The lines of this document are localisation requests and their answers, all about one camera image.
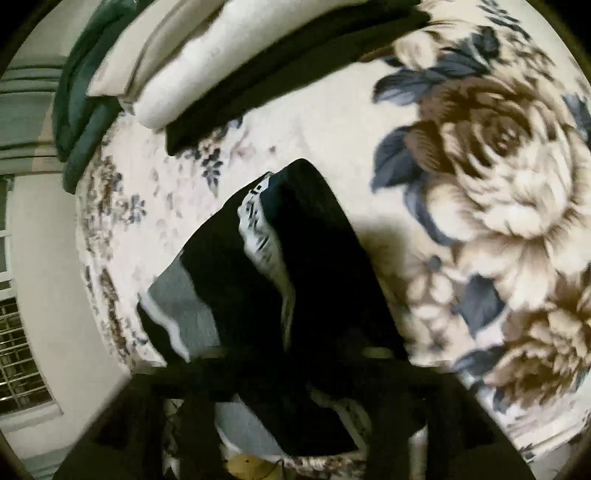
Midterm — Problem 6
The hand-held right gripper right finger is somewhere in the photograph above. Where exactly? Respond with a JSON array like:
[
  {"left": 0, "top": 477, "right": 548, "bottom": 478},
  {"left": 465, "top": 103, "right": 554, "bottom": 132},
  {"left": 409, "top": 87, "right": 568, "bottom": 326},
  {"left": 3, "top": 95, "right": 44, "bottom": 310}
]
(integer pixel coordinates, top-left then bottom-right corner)
[{"left": 359, "top": 346, "right": 537, "bottom": 480}]

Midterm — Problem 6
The window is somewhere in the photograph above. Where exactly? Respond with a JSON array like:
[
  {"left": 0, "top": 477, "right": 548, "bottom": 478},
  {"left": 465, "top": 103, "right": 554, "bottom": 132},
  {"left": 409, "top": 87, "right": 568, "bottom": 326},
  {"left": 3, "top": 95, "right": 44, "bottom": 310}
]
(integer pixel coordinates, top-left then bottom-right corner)
[{"left": 0, "top": 175, "right": 64, "bottom": 417}]

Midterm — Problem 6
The black grey striped sweater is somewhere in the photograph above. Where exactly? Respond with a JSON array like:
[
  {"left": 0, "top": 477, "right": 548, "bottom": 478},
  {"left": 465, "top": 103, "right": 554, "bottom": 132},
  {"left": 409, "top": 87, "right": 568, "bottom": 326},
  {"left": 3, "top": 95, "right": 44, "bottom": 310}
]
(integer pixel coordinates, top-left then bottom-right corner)
[{"left": 137, "top": 158, "right": 416, "bottom": 456}]

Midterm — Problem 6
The black folded garment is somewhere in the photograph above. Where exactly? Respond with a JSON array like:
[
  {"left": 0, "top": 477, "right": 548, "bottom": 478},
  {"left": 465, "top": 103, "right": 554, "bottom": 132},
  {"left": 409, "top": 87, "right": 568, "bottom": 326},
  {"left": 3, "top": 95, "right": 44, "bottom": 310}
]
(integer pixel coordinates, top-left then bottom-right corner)
[{"left": 164, "top": 9, "right": 433, "bottom": 158}]

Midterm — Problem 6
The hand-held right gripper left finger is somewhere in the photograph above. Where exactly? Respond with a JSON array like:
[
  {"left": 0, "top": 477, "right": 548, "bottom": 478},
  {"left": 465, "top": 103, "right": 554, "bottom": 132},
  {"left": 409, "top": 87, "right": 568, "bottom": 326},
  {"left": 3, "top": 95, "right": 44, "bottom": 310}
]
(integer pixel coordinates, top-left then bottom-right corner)
[{"left": 53, "top": 350, "right": 242, "bottom": 480}]

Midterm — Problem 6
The dark green folded blanket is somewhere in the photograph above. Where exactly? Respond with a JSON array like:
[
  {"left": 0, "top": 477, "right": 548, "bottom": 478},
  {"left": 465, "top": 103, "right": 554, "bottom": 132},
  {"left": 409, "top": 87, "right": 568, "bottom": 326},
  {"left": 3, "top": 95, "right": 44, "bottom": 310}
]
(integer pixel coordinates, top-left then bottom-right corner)
[{"left": 52, "top": 0, "right": 126, "bottom": 195}]

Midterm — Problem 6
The white folded garment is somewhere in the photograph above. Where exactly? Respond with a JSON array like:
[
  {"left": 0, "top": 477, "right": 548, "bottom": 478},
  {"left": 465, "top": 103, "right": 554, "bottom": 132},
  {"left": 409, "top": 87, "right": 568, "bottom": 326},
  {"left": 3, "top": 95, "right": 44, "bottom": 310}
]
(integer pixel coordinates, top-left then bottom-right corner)
[{"left": 131, "top": 0, "right": 416, "bottom": 131}]

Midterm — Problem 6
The pale green curtain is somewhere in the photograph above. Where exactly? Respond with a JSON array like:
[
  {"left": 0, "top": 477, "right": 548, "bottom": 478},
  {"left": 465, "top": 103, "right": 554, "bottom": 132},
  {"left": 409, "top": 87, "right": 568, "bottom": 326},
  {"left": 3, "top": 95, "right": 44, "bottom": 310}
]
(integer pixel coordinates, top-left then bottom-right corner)
[{"left": 0, "top": 55, "right": 71, "bottom": 175}]

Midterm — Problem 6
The floral bed blanket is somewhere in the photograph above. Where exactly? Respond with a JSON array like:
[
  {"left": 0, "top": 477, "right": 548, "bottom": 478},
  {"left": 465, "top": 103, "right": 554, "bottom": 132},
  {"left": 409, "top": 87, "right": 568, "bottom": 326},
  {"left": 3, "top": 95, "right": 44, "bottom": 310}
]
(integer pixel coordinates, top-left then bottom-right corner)
[{"left": 76, "top": 0, "right": 591, "bottom": 480}]

